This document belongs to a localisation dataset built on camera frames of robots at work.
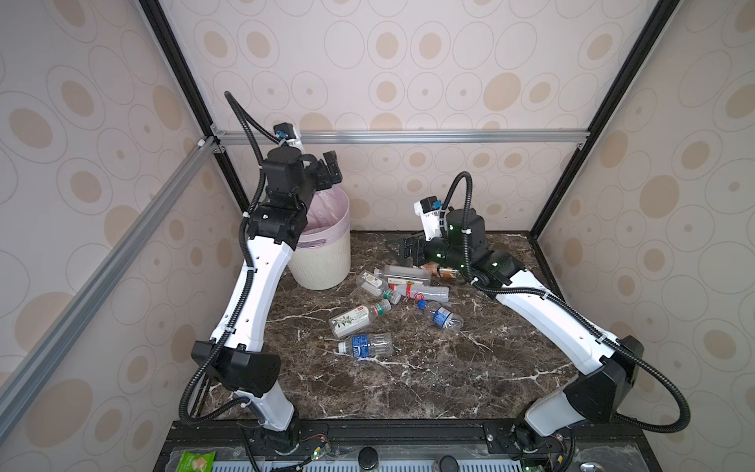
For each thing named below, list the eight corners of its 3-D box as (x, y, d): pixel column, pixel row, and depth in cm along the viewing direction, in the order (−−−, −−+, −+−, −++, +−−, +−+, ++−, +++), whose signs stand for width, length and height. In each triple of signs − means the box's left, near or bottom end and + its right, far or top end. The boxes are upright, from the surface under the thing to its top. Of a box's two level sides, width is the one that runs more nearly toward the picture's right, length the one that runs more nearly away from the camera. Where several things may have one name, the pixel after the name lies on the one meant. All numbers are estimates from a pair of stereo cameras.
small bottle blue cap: (414, 309, 100) (416, 301, 96) (425, 299, 102) (427, 290, 98) (452, 340, 93) (455, 332, 89) (462, 328, 95) (466, 320, 91)
